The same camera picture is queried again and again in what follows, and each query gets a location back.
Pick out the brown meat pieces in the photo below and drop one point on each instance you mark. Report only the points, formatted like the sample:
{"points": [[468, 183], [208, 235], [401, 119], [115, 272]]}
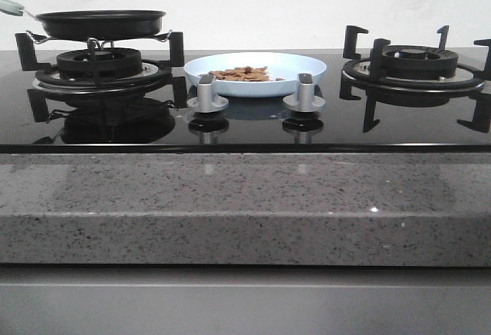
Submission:
{"points": [[245, 74]]}

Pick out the left black burner head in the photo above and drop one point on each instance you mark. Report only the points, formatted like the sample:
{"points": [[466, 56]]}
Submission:
{"points": [[112, 63]]}

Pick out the left black pan support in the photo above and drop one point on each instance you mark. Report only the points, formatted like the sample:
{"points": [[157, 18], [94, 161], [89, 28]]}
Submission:
{"points": [[38, 94]]}

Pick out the right black burner head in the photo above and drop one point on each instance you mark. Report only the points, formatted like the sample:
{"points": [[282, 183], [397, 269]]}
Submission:
{"points": [[418, 62]]}

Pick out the left silver stove knob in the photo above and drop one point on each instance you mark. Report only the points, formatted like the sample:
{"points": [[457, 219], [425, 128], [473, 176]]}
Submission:
{"points": [[207, 99]]}

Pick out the silver stove knob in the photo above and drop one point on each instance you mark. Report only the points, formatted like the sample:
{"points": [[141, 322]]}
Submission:
{"points": [[207, 99], [304, 99]]}

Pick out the right silver stove knob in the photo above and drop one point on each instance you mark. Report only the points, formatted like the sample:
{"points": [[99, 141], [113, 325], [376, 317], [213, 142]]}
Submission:
{"points": [[304, 99]]}

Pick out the small wire pan trivet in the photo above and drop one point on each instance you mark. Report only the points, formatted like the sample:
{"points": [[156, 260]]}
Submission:
{"points": [[48, 75]]}

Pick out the black frying pan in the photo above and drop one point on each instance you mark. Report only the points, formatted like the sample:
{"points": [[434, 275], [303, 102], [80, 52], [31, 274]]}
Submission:
{"points": [[102, 25]]}

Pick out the grey cabinet front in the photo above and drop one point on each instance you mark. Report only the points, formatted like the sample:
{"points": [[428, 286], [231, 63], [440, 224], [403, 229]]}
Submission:
{"points": [[206, 300]]}

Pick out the black glass gas cooktop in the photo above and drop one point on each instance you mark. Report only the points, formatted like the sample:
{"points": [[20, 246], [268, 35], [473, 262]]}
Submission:
{"points": [[354, 120]]}

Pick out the black pan support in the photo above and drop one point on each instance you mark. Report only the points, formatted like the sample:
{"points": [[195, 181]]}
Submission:
{"points": [[366, 73], [38, 94]]}

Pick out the right black pan support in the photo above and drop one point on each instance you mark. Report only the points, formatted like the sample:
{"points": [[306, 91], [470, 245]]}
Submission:
{"points": [[366, 73]]}

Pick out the black burner head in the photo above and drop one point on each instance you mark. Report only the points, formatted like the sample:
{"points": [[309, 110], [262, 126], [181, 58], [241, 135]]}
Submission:
{"points": [[112, 63], [418, 62]]}

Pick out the light blue plate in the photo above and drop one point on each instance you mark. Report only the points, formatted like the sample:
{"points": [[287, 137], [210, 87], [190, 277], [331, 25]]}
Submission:
{"points": [[283, 70]]}

